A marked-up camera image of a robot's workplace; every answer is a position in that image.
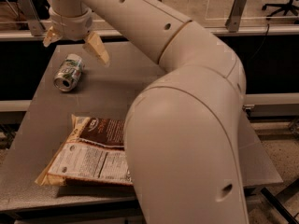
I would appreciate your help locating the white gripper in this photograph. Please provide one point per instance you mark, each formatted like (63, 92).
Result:
(72, 27)

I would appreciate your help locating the green white 7up can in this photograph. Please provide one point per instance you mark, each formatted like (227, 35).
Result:
(69, 73)

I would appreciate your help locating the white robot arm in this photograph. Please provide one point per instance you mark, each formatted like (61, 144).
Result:
(181, 132)

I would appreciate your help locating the brown cream snack bag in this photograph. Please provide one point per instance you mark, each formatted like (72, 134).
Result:
(92, 154)

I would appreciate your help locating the left metal rail bracket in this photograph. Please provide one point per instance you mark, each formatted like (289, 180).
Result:
(34, 23)

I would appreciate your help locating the metal rail bracket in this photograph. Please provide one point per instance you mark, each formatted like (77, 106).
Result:
(34, 23)
(233, 22)

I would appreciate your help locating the horizontal metal rail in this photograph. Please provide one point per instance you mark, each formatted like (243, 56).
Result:
(268, 29)

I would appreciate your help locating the right metal rail bracket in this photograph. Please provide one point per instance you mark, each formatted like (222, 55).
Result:
(233, 22)

